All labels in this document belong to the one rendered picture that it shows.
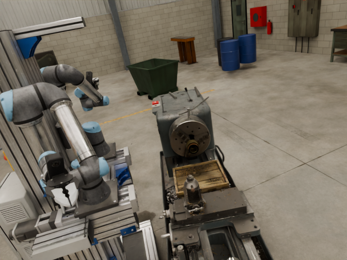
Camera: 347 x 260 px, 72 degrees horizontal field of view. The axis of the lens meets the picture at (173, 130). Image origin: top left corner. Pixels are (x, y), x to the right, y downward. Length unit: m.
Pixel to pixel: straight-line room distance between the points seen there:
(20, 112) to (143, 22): 10.93
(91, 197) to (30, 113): 0.51
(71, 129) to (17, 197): 0.66
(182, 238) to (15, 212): 0.92
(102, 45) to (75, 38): 1.11
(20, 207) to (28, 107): 0.67
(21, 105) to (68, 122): 0.18
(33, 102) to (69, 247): 0.71
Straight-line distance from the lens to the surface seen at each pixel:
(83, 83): 1.71
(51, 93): 1.12
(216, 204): 1.44
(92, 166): 1.00
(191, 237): 1.38
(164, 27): 12.17
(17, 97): 1.12
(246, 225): 1.43
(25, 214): 1.63
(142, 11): 11.89
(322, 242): 2.62
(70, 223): 1.45
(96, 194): 1.33
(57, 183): 0.79
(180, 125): 1.79
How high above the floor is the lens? 1.97
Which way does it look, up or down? 26 degrees down
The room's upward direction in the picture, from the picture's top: 11 degrees counter-clockwise
